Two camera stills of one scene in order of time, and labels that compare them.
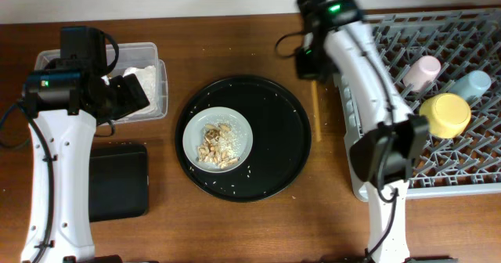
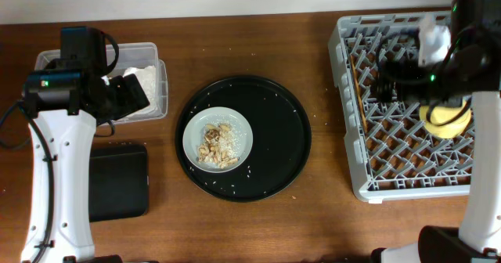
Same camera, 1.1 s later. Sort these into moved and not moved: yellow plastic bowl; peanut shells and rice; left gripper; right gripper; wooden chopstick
Moved: right gripper; wooden chopstick
Not moved: peanut shells and rice; left gripper; yellow plastic bowl
